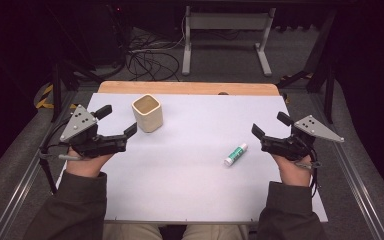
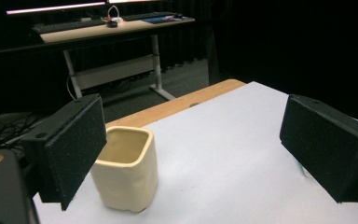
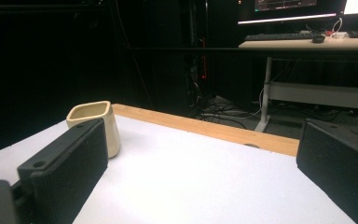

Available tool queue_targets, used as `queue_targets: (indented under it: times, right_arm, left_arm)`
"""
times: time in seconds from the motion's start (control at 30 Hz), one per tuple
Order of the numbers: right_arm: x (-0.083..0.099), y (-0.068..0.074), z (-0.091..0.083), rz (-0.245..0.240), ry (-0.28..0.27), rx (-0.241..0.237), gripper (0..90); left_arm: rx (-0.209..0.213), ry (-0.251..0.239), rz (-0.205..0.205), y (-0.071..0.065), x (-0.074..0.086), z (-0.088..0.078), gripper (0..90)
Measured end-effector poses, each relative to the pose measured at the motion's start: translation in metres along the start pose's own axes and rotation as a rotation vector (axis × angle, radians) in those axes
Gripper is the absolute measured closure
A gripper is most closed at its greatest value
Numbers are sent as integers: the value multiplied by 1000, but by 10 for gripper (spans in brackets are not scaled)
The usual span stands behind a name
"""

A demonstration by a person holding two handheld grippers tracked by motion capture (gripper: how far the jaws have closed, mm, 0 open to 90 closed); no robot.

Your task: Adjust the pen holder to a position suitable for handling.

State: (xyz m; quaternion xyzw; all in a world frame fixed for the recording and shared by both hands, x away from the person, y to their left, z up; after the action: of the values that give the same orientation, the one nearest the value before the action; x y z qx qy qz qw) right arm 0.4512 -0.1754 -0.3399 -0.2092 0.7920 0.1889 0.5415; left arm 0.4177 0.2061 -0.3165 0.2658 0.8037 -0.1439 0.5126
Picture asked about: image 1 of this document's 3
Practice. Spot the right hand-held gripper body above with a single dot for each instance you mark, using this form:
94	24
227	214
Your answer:
290	146

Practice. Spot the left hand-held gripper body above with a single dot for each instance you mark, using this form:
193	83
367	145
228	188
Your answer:
80	123

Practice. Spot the beige square cup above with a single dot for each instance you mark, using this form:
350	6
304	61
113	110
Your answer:
150	120

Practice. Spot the white and green glue stick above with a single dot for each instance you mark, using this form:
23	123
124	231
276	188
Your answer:
236	154

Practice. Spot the person's right hand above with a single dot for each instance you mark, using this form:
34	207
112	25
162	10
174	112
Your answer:
295	171

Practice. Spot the person's left hand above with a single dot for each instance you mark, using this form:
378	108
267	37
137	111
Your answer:
85	166

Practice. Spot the black metal stand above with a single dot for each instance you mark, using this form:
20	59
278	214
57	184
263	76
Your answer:
57	90
329	96

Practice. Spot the yellow and black tape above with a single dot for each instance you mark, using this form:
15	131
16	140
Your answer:
45	96

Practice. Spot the white table mat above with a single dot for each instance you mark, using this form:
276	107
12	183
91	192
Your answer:
186	166

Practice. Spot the person's left leg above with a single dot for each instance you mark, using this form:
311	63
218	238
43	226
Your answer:
130	232

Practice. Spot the person's leg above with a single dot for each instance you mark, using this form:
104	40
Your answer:
130	232
213	232

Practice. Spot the person's right leg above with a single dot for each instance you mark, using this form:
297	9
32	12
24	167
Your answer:
213	232

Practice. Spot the aluminium rail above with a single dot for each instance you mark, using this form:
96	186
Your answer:
16	193
356	186

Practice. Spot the white metal stand frame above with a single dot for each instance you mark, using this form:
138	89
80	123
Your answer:
226	20

